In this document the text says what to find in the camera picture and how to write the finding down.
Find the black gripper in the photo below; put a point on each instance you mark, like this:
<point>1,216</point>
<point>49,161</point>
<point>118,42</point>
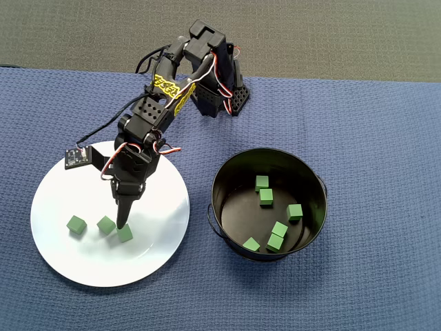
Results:
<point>127,194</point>

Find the green cube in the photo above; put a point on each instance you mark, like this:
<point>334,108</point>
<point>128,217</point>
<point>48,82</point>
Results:
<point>251,244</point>
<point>279,229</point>
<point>266,197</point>
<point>76,225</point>
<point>295,212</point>
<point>274,242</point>
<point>262,183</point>
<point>106,225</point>
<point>124,233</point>

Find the white round plate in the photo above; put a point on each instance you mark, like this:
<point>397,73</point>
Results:
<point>103,262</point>

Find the black metal bucket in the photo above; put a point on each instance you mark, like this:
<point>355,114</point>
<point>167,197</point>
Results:
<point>224,179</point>

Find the blue woven tablecloth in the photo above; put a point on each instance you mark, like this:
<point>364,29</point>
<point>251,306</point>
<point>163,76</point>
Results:
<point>344,172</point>

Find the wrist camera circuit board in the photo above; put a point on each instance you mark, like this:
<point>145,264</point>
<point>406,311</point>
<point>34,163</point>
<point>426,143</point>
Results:
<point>77,158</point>

